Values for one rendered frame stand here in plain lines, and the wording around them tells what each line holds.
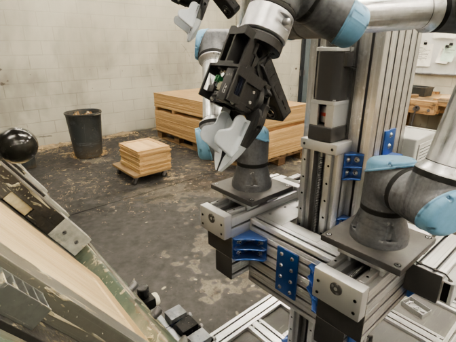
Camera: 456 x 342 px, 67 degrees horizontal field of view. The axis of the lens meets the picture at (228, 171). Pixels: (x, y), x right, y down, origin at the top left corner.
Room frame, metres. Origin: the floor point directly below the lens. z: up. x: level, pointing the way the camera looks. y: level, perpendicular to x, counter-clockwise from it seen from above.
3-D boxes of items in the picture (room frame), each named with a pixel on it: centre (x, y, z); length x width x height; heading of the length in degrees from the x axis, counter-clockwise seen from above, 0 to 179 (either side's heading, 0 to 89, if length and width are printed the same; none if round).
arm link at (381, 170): (0.82, -0.42, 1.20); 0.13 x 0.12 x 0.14; 16
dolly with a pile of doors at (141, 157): (4.04, 1.08, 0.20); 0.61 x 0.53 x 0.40; 41
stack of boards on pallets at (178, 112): (5.33, 0.07, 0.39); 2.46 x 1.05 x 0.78; 41
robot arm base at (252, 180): (1.20, -0.09, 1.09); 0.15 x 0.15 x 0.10
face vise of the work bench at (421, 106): (4.31, -2.39, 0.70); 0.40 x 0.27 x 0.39; 41
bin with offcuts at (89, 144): (4.88, 2.07, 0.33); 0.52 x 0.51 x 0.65; 41
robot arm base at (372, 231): (0.83, -0.42, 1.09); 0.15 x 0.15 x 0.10
